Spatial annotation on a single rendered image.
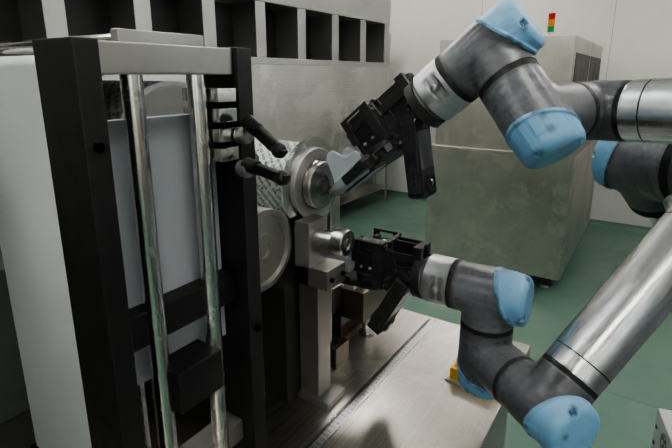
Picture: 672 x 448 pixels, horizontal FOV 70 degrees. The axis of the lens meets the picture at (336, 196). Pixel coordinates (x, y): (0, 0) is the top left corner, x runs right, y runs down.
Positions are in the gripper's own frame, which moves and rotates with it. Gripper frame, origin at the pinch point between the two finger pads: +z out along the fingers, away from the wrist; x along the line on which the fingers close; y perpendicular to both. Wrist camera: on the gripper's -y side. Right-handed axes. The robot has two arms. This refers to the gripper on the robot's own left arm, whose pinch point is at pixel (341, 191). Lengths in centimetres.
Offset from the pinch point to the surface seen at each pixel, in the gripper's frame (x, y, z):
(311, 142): 2.1, 8.6, -1.8
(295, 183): 7.2, 3.9, 1.1
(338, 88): -55, 34, 19
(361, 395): 1.5, -29.2, 17.8
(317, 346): 7.0, -18.2, 15.0
